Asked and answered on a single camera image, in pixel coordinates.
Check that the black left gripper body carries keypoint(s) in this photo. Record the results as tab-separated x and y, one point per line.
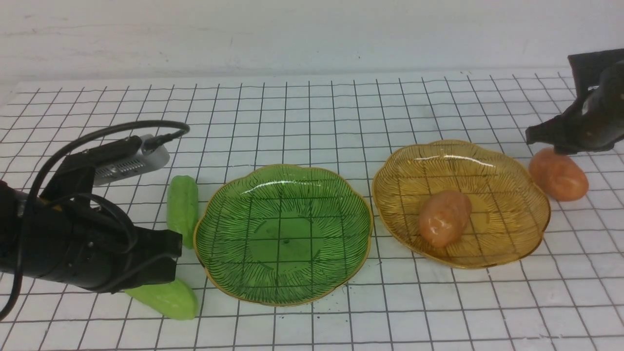
77	238

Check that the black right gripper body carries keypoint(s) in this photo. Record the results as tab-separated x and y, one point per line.
594	123

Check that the orange potato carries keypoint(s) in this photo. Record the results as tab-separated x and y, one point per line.
444	217
558	176

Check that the green gourd vegetable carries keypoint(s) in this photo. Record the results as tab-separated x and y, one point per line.
182	208
175	300

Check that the amber glass plate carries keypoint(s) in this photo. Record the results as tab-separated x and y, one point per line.
510	213

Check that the green glass plate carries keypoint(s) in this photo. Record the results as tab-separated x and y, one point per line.
284	235

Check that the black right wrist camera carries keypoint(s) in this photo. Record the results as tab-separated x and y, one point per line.
586	68

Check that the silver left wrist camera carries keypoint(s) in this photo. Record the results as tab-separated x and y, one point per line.
127	158

